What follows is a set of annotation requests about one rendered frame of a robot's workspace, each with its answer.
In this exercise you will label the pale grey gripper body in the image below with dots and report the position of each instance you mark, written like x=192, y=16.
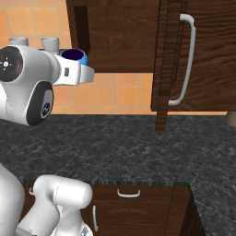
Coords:
x=87, y=75

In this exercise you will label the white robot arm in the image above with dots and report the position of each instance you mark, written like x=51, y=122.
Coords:
x=27, y=80

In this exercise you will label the dark wood wall cabinet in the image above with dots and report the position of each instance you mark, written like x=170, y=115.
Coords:
x=123, y=37

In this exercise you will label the dark wood open cabinet door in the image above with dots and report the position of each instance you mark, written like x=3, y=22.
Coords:
x=162, y=76

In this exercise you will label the blue bowl with dark inside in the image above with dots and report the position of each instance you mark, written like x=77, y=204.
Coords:
x=80, y=58

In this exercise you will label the dark wood closed cabinet door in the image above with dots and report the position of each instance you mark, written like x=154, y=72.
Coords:
x=215, y=61

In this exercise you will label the dark wood base cabinet front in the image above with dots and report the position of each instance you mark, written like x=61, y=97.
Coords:
x=138, y=212

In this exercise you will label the pale grey glass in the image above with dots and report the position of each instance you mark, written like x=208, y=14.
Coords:
x=18, y=41
x=50, y=44

